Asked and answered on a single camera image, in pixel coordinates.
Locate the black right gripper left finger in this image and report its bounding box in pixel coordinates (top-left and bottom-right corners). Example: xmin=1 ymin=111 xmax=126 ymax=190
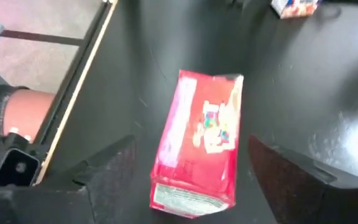
xmin=0 ymin=134 xmax=136 ymax=224

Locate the black aluminium table frame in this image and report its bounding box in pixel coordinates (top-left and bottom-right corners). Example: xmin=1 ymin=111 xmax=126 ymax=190
xmin=0 ymin=0 xmax=119 ymax=190

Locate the blue Frosted Flakes cereal box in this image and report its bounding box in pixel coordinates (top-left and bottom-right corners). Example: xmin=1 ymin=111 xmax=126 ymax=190
xmin=270 ymin=0 xmax=321 ymax=19

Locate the person's arm in black sleeve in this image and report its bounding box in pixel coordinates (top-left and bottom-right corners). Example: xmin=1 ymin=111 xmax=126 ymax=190
xmin=0 ymin=82 xmax=56 ymax=144

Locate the black table mat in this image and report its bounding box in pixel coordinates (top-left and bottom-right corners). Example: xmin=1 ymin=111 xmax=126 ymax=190
xmin=35 ymin=0 xmax=358 ymax=224

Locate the red Froot Loops cereal box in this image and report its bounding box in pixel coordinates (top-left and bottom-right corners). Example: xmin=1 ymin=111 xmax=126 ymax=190
xmin=149 ymin=68 xmax=244 ymax=218

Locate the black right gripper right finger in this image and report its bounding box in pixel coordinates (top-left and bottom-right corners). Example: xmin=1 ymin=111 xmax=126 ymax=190
xmin=249 ymin=135 xmax=358 ymax=224

